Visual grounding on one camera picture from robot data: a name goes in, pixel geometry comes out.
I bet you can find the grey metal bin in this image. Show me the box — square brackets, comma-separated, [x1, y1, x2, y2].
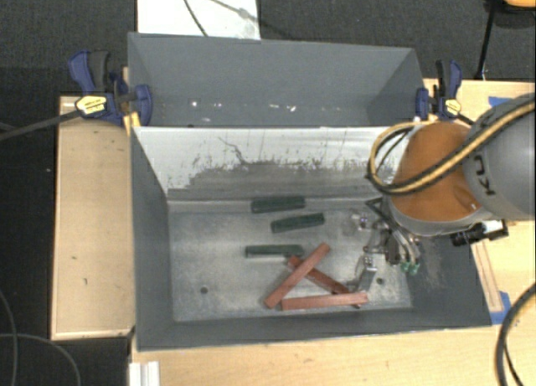
[126, 32, 493, 353]

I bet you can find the black cylinder on white bracket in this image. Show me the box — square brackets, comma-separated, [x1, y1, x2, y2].
[451, 219, 510, 248]

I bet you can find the red-brown flat block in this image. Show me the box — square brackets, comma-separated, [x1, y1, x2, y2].
[263, 242, 332, 311]
[280, 291, 370, 311]
[286, 255, 351, 296]

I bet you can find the pale wood flat board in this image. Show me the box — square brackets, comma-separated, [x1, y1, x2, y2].
[49, 95, 511, 342]

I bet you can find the dark green flat block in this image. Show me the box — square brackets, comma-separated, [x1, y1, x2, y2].
[270, 212, 327, 234]
[244, 244, 307, 260]
[250, 195, 307, 215]

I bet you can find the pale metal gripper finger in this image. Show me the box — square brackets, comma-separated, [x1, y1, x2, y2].
[358, 266, 378, 294]
[354, 252, 371, 281]

